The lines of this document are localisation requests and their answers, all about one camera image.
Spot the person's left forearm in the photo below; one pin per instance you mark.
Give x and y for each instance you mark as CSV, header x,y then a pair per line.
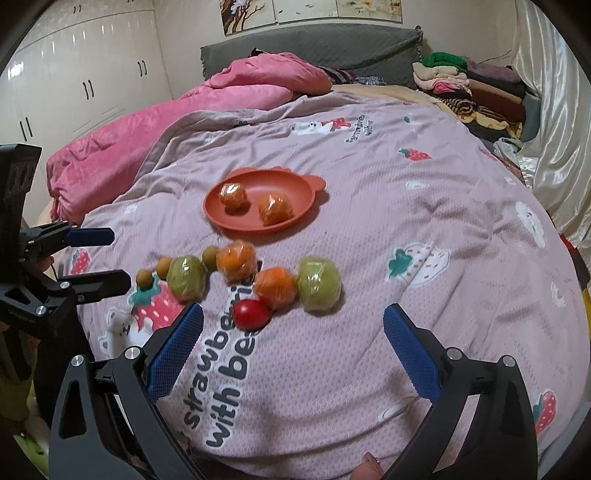
x,y
14,392

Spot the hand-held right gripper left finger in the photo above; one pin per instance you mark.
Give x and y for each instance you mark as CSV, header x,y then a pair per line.
x,y
178,350

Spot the grey headboard cover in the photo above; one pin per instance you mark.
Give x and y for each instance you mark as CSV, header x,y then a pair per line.
x,y
346,50

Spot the person's left hand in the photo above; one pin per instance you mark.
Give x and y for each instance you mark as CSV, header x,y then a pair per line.
x,y
45,266

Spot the pile of folded clothes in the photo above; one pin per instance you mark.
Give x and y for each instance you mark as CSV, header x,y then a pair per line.
x,y
475,92

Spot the orange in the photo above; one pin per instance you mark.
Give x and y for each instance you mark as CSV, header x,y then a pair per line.
x,y
275,208
237,261
233,196
275,288

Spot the pink duvet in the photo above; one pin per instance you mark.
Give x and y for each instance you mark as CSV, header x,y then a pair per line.
x,y
115,147

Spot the dark patterned cloth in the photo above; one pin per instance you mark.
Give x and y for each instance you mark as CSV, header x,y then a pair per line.
x,y
351,76

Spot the printed purple blanket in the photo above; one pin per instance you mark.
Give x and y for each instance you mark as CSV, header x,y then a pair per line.
x,y
369,230

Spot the white wardrobe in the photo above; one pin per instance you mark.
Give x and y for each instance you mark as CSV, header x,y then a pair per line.
x,y
92,69

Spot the red tomato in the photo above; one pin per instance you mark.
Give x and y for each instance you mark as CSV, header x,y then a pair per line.
x,y
250,314

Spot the green fruit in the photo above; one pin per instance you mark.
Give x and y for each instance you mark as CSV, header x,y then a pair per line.
x,y
186,278
319,284

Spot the floral wall painting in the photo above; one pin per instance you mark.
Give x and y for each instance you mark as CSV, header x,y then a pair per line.
x,y
304,10
369,9
244,16

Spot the grey cloth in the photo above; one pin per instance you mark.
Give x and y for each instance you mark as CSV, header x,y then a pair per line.
x,y
531,120

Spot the beige blanket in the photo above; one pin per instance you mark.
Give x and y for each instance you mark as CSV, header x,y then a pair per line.
x,y
392,94

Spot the orange bear-shaped plate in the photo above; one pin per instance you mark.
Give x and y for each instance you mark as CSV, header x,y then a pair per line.
x,y
291,184

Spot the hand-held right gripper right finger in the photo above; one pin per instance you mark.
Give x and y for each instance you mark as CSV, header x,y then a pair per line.
x,y
411,355

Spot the person's foot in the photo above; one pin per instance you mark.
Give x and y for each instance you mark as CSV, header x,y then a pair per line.
x,y
368,467

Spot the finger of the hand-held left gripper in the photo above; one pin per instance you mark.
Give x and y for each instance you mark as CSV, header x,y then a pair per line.
x,y
92,237
101,282

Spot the cream satin curtain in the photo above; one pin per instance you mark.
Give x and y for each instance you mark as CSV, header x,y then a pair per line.
x,y
554,115

